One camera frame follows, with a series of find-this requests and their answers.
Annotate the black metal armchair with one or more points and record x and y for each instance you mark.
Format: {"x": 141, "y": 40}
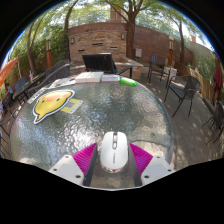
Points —
{"x": 156, "y": 63}
{"x": 186, "y": 88}
{"x": 217, "y": 120}

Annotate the wooden lamp post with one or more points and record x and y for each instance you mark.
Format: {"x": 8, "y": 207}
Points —
{"x": 48, "y": 53}
{"x": 171, "y": 50}

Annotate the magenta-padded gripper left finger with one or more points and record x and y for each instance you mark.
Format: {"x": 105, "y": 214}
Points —
{"x": 71, "y": 168}

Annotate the thin pale booklet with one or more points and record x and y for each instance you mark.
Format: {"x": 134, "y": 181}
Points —
{"x": 110, "y": 78}

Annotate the black slatted chair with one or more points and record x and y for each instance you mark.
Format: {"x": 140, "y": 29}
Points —
{"x": 98, "y": 62}

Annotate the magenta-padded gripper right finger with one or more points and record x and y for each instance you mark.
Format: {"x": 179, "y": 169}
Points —
{"x": 153, "y": 168}

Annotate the black wall lantern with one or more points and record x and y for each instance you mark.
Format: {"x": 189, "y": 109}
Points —
{"x": 122, "y": 36}
{"x": 72, "y": 40}

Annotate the white bin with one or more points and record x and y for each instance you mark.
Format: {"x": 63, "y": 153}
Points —
{"x": 170, "y": 75}

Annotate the green tube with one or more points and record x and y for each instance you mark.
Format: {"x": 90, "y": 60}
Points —
{"x": 128, "y": 81}

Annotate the blue chair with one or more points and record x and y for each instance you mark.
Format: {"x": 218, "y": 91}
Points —
{"x": 20, "y": 83}

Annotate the white computer mouse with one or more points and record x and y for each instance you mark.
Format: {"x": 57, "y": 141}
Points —
{"x": 114, "y": 151}

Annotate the round dark patio table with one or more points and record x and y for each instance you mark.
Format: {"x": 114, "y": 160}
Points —
{"x": 28, "y": 83}

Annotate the stone garden table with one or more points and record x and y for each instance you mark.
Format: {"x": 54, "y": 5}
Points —
{"x": 131, "y": 62}

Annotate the small yellow green card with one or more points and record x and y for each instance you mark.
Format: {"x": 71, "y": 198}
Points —
{"x": 74, "y": 106}

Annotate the orange canopy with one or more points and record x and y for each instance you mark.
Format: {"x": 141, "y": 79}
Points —
{"x": 7, "y": 68}

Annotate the yellow duck-shaped mouse pad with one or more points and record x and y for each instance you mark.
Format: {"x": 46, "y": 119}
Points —
{"x": 51, "y": 105}

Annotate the black metal mesh chair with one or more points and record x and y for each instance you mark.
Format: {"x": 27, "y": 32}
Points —
{"x": 6, "y": 133}

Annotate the grey wall utility box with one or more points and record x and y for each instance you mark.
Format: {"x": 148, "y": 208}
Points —
{"x": 138, "y": 52}

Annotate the dark wicker chair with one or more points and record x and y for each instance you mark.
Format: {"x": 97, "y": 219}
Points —
{"x": 55, "y": 76}
{"x": 55, "y": 65}

